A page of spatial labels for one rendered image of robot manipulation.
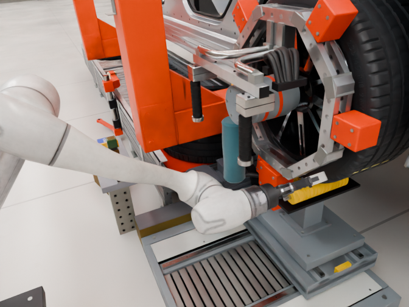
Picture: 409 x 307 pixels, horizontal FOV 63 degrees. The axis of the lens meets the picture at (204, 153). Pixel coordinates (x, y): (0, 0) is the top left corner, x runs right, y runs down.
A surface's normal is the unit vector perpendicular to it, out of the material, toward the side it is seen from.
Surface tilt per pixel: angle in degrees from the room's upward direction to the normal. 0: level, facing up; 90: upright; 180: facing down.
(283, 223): 0
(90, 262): 0
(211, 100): 90
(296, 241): 0
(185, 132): 90
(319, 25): 90
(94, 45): 90
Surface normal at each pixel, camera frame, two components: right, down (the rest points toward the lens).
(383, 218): -0.06, -0.86
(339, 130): -0.91, 0.26
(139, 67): 0.41, 0.44
